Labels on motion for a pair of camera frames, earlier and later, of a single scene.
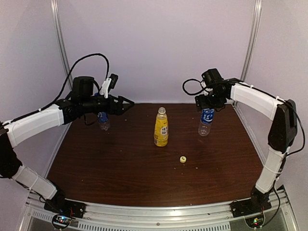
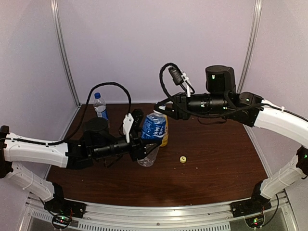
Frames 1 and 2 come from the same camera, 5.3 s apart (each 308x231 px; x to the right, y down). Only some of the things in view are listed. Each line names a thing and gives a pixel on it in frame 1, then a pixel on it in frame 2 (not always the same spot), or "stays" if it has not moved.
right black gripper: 201,103 → 168,109
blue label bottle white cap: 207,117 → 153,129
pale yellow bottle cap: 183,159 stays
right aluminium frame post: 251,41 stays
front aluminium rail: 210,216 stays
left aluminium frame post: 57,16 stays
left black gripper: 118,110 → 139,150
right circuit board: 255,222 stays
